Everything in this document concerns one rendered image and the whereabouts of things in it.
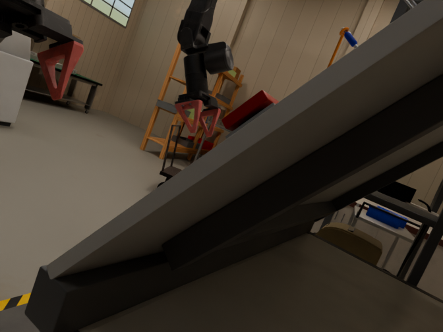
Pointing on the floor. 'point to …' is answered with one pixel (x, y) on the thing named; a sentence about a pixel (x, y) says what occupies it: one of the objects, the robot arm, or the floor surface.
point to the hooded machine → (13, 75)
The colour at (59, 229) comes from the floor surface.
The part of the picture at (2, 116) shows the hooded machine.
